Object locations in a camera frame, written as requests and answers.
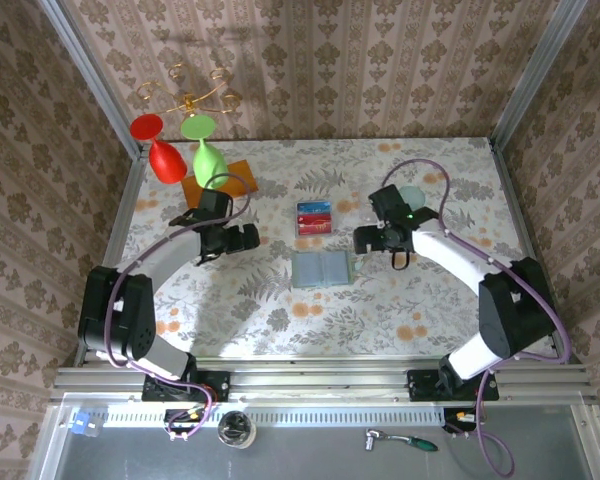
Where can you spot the green leather card holder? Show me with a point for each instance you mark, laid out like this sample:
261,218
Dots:
332,270

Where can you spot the blue credit card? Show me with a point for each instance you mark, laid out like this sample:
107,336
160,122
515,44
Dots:
310,207

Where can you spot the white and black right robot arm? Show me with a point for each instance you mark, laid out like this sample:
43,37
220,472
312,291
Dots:
515,310

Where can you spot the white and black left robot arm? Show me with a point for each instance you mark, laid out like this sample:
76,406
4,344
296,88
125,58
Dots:
115,315

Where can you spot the clear plastic cup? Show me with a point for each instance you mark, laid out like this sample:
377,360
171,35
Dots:
364,212

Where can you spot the clear acrylic tray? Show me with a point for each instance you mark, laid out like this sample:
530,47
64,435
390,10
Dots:
335,220

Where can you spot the frosted teal cup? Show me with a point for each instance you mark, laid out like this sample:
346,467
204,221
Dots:
414,196

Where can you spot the orange wooden block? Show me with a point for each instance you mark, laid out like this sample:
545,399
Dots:
240,180

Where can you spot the green plastic wine glass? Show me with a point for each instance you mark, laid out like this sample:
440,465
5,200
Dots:
210,162

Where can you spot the floral patterned table cover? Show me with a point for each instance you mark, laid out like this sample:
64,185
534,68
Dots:
330,325

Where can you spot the red plastic wine glass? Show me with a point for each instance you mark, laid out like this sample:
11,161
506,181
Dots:
167,162

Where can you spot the grey metal shelf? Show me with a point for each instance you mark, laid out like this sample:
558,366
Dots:
305,460

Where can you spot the blue and clear plastic clip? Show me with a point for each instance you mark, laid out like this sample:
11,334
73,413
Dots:
81,425

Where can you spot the aluminium frame side rail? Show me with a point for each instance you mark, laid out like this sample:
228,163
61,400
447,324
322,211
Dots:
126,210
515,210

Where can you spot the aluminium frame cross rail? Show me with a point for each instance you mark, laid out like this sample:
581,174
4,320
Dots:
320,380

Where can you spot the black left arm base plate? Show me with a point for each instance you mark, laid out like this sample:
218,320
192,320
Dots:
215,385

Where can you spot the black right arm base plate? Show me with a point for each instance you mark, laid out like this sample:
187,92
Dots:
422,387

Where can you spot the black bracket with yellow connector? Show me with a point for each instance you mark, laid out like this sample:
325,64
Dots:
450,426
175,415

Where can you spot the aluminium frame post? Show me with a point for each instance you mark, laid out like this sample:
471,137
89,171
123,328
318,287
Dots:
539,75
94,75

